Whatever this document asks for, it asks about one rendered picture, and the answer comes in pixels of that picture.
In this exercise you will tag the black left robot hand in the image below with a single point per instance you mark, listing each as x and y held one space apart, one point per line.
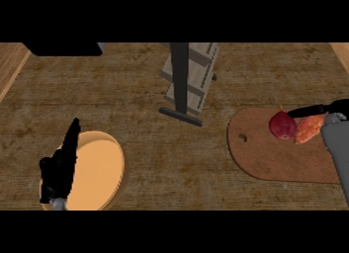
60 168

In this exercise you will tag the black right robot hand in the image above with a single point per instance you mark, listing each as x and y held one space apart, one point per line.
341 108

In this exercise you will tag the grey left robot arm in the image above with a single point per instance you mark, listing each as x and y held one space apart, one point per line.
58 204

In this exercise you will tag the brown wooden cutting board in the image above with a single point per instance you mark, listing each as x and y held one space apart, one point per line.
274 154

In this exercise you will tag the grey tiered basket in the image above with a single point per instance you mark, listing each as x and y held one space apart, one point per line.
188 82

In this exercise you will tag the orange round plate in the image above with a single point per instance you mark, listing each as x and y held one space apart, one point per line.
95 171

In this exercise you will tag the dark red mango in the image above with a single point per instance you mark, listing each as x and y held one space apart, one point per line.
283 126

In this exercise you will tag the black appliance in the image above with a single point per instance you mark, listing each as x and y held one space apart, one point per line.
64 48

